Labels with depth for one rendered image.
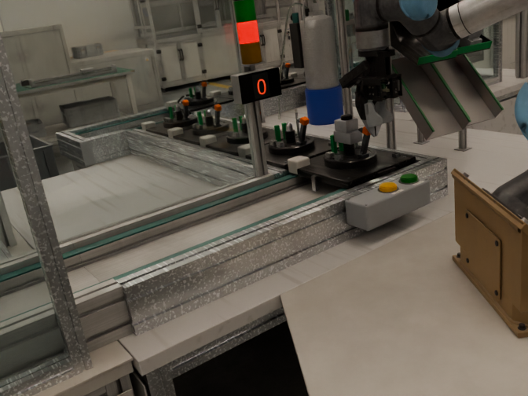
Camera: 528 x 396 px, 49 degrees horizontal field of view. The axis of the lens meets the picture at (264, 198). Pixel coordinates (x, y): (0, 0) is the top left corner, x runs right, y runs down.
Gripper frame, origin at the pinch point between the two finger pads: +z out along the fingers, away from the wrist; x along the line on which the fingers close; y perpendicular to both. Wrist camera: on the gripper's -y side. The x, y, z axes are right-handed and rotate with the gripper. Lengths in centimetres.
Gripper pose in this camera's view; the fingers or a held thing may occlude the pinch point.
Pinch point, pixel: (372, 130)
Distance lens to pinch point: 145.8
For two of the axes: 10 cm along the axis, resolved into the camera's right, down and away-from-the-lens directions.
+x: 8.1, -3.0, 5.1
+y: 5.7, 2.0, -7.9
